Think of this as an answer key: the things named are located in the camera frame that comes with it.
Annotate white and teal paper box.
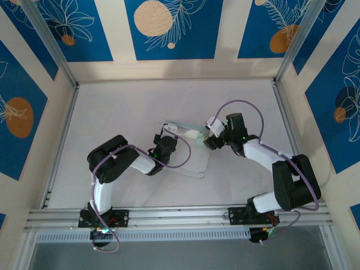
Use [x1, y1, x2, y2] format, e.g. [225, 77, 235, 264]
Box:
[163, 119, 212, 179]

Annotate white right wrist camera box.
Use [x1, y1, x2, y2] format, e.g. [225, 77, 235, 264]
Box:
[205, 115, 227, 138]

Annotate aluminium table side rail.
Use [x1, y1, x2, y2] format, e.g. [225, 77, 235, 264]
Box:
[40, 84, 81, 209]
[271, 80, 317, 203]

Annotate aluminium frame cross rail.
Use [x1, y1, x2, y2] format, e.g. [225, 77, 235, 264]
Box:
[24, 204, 334, 233]

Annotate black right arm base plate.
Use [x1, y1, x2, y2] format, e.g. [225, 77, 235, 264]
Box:
[228, 206, 281, 226]

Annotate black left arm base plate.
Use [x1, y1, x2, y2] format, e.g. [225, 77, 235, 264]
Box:
[78, 209, 130, 228]

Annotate blue floral wall panel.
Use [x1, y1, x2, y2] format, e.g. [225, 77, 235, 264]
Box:
[0, 0, 59, 82]
[0, 40, 48, 181]
[292, 0, 347, 76]
[124, 0, 224, 61]
[305, 26, 360, 174]
[237, 0, 310, 60]
[35, 0, 114, 63]

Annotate aluminium frame post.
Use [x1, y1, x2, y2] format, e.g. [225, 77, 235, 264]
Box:
[274, 0, 330, 85]
[21, 0, 79, 88]

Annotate aluminium frame leg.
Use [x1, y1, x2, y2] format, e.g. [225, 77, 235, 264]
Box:
[15, 230, 37, 270]
[320, 224, 347, 270]

